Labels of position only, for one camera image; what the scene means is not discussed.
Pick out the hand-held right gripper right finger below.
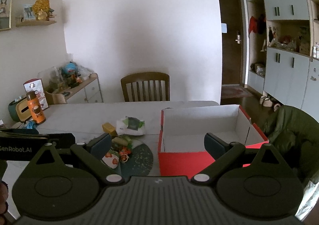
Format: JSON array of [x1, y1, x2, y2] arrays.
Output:
[[191, 133, 287, 185]]

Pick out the white wall cabinet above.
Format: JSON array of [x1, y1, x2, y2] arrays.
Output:
[[244, 0, 319, 121]]

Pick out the wall poster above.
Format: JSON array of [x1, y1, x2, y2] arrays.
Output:
[[0, 0, 16, 32]]

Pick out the person's left hand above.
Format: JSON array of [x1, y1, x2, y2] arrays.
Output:
[[0, 180, 10, 215]]

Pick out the white side cabinet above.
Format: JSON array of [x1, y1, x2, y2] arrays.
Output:
[[37, 73, 104, 105]]

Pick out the golden ornament tree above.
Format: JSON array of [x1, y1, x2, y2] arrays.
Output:
[[32, 0, 51, 20]]

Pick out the small photo card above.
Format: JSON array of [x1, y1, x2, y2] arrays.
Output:
[[23, 4, 34, 20]]

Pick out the brown wooden chair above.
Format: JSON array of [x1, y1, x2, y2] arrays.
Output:
[[121, 72, 170, 102]]

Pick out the white plastic bag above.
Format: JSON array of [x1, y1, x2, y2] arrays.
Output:
[[116, 116, 146, 137]]

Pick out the brown door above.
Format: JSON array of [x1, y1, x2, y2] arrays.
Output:
[[217, 0, 246, 87]]

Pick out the door mat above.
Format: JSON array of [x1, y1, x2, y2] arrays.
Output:
[[221, 85, 253, 98]]

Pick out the yellow block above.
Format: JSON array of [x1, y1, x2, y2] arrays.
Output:
[[102, 122, 117, 136]]

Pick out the red white pouch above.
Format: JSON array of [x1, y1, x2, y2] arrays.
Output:
[[103, 151, 120, 169]]

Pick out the green tissue box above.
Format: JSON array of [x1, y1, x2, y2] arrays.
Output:
[[8, 97, 33, 124]]

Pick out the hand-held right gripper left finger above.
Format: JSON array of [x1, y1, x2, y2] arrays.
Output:
[[29, 133, 124, 185]]

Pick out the white red carton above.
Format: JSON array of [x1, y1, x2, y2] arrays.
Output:
[[23, 78, 49, 111]]

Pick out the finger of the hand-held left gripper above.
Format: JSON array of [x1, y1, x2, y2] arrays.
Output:
[[47, 133, 76, 157]]

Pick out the green face pouch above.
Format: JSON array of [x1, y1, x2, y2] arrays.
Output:
[[112, 136, 133, 149]]

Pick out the olive green padded chair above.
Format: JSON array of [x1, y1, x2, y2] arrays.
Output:
[[264, 105, 319, 183]]

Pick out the wooden wall shelf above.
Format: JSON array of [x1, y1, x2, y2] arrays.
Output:
[[16, 17, 57, 27]]

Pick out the dark green round mat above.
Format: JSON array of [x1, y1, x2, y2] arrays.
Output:
[[110, 137, 154, 178]]

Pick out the orange keychain toy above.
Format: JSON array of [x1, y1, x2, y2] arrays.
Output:
[[119, 148, 133, 164]]

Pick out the red cardboard box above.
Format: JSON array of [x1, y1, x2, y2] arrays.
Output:
[[158, 105, 270, 180]]

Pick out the red hanging cloth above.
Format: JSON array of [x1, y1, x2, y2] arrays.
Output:
[[249, 15, 266, 35]]

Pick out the blue globe toy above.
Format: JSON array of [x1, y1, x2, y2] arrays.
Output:
[[61, 62, 78, 76]]

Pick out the orange bottle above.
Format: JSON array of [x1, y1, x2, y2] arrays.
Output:
[[26, 90, 47, 125]]

